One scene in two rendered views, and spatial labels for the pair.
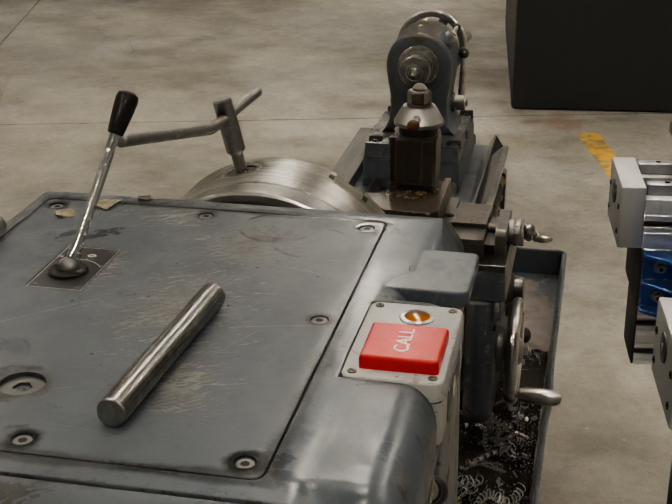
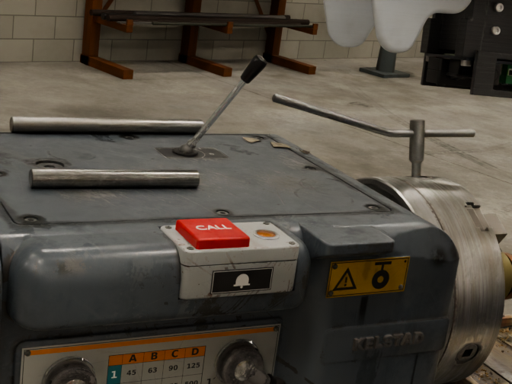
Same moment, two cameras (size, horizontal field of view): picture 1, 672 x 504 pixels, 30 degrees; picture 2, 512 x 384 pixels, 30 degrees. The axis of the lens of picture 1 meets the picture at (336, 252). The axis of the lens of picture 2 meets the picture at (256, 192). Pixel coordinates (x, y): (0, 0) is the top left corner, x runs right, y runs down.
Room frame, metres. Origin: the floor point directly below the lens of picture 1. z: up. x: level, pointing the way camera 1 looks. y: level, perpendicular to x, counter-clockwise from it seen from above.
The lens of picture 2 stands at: (0.26, -0.78, 1.60)
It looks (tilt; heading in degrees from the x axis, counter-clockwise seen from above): 17 degrees down; 49
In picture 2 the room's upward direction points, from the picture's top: 8 degrees clockwise
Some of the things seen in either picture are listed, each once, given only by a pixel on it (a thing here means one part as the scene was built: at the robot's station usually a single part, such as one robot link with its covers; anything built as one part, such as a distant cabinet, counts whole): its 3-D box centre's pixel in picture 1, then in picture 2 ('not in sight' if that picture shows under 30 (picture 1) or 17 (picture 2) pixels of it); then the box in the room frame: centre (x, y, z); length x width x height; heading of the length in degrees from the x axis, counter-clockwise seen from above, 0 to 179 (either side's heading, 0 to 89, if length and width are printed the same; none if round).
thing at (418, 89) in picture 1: (419, 94); not in sight; (1.91, -0.13, 1.17); 0.04 x 0.04 x 0.03
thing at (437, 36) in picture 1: (421, 92); not in sight; (2.51, -0.18, 1.01); 0.30 x 0.20 x 0.29; 168
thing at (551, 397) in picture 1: (536, 396); not in sight; (1.79, -0.33, 0.69); 0.08 x 0.03 x 0.03; 78
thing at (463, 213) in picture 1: (379, 221); not in sight; (1.92, -0.07, 0.95); 0.43 x 0.17 x 0.05; 78
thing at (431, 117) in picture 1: (419, 114); not in sight; (1.91, -0.13, 1.13); 0.08 x 0.08 x 0.03
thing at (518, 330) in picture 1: (502, 333); not in sight; (1.91, -0.28, 0.75); 0.27 x 0.10 x 0.23; 168
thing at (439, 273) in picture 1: (429, 283); (343, 242); (1.01, -0.08, 1.24); 0.09 x 0.08 x 0.03; 168
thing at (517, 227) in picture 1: (530, 233); not in sight; (1.87, -0.31, 0.95); 0.07 x 0.04 x 0.04; 78
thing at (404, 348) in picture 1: (404, 352); (212, 236); (0.85, -0.05, 1.26); 0.06 x 0.06 x 0.02; 78
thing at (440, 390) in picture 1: (405, 369); (227, 258); (0.87, -0.05, 1.23); 0.13 x 0.08 x 0.05; 168
